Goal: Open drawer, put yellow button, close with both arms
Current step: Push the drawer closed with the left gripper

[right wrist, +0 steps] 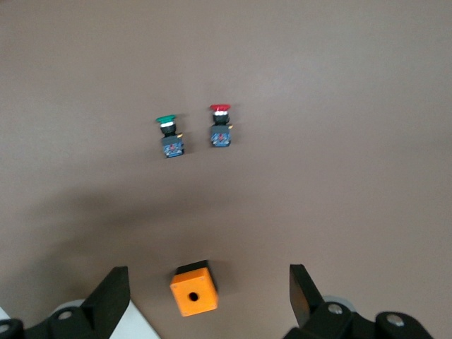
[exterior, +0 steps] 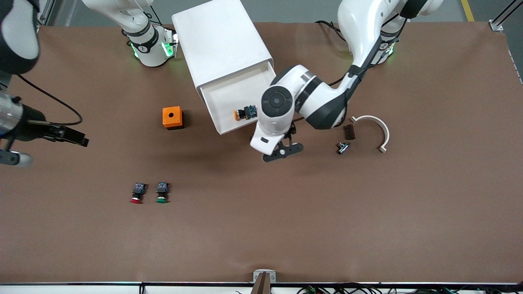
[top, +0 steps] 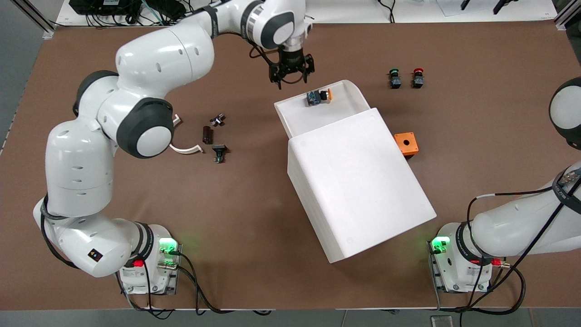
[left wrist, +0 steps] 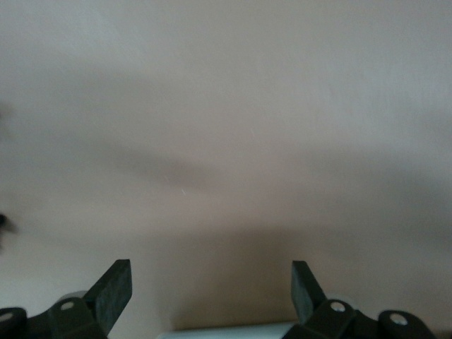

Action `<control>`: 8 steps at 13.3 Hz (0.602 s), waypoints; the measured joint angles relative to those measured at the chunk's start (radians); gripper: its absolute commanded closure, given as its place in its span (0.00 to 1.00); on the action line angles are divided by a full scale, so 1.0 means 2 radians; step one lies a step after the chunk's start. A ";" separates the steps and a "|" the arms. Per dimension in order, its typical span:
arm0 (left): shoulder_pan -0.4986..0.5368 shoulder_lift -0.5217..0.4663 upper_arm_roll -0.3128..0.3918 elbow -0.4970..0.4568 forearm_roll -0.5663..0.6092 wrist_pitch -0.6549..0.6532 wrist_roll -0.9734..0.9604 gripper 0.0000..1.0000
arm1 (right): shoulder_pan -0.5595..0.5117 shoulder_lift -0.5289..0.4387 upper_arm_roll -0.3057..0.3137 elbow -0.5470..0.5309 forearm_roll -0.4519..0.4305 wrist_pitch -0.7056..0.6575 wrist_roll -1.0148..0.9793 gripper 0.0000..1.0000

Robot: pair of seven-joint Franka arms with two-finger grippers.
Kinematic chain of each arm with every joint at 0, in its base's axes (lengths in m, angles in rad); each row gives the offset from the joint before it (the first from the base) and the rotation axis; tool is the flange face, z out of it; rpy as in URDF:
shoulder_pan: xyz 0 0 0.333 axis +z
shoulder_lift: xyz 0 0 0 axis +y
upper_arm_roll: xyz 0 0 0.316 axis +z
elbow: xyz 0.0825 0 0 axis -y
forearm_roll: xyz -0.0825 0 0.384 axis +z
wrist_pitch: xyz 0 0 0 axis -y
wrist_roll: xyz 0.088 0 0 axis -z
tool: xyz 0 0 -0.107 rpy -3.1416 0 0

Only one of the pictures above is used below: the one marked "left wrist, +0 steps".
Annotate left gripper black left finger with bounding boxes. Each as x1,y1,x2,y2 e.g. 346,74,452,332
47,259,132,339

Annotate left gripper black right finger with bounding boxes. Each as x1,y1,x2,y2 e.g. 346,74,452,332
285,261,382,339

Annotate white drawer cabinet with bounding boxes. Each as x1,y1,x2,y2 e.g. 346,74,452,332
155,320,301,339

